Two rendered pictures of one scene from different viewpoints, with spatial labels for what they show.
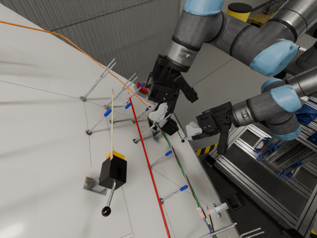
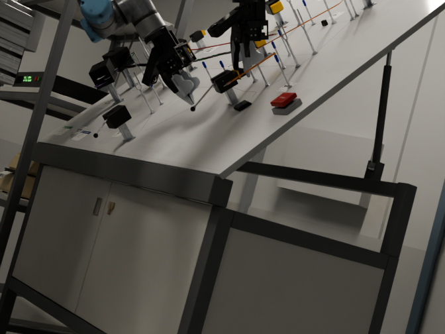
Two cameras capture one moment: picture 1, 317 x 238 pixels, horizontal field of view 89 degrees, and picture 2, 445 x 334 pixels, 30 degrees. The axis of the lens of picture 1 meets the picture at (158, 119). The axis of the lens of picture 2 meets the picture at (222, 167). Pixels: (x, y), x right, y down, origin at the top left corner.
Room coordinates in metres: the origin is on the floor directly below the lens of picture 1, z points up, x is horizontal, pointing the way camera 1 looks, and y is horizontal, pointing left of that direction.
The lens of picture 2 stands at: (2.53, -0.49, 0.76)
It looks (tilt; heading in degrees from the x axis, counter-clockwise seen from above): 4 degrees up; 167
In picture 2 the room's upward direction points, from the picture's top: 15 degrees clockwise
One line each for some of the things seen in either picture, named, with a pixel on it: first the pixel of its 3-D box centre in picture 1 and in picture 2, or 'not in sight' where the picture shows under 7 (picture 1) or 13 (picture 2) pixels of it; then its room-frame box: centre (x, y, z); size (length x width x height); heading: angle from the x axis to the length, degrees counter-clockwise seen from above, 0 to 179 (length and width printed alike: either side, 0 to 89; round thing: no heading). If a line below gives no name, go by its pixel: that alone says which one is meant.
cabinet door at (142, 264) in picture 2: not in sight; (138, 265); (0.37, -0.13, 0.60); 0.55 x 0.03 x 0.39; 20
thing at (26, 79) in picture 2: not in sight; (67, 93); (-0.75, -0.40, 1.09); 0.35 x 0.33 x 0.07; 20
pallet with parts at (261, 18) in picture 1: (278, 15); not in sight; (3.98, -2.64, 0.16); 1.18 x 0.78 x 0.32; 131
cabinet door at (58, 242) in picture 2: not in sight; (59, 232); (-0.15, -0.32, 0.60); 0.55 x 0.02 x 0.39; 20
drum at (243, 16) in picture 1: (233, 26); not in sight; (3.12, -1.36, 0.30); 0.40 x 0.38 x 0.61; 131
